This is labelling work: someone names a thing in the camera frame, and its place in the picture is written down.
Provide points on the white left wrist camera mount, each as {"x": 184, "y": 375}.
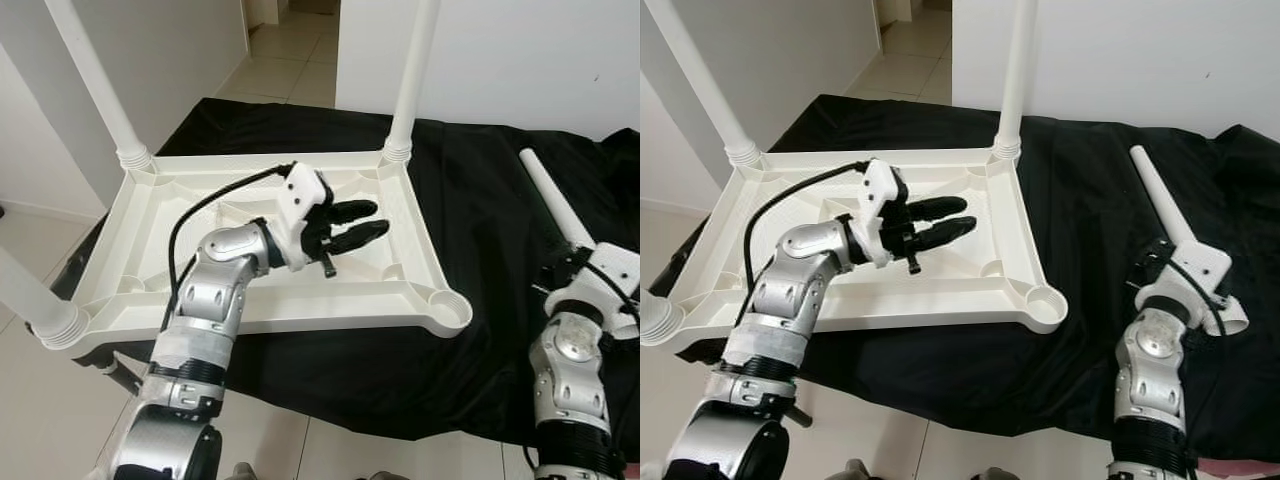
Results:
{"x": 300, "y": 195}
{"x": 885, "y": 190}

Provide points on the black fabric table cover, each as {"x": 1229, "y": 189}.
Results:
{"x": 480, "y": 200}
{"x": 1080, "y": 200}

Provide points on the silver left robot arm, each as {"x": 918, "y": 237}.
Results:
{"x": 200, "y": 310}
{"x": 790, "y": 300}

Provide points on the white plastic table top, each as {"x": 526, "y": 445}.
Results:
{"x": 400, "y": 290}
{"x": 1000, "y": 290}

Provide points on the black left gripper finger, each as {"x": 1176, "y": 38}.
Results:
{"x": 360, "y": 237}
{"x": 945, "y": 234}
{"x": 355, "y": 211}
{"x": 940, "y": 208}

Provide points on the black metal table leg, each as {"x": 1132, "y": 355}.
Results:
{"x": 122, "y": 375}
{"x": 798, "y": 416}

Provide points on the grey robot foot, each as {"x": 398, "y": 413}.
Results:
{"x": 383, "y": 475}
{"x": 240, "y": 471}
{"x": 990, "y": 474}
{"x": 850, "y": 470}

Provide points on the white plastic table leg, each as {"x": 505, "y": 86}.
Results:
{"x": 550, "y": 195}
{"x": 1015, "y": 70}
{"x": 30, "y": 300}
{"x": 95, "y": 80}
{"x": 652, "y": 320}
{"x": 700, "y": 80}
{"x": 415, "y": 70}
{"x": 1155, "y": 195}

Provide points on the grey left robot foot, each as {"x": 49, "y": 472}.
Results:
{"x": 850, "y": 470}
{"x": 240, "y": 471}

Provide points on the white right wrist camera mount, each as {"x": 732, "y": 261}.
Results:
{"x": 1200, "y": 262}
{"x": 610, "y": 265}

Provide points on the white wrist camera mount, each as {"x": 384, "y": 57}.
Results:
{"x": 300, "y": 195}
{"x": 1200, "y": 262}
{"x": 610, "y": 265}
{"x": 885, "y": 190}

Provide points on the pink plastic stool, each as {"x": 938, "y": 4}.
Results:
{"x": 1240, "y": 473}

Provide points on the grey right robot foot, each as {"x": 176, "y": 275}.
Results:
{"x": 990, "y": 474}
{"x": 383, "y": 475}

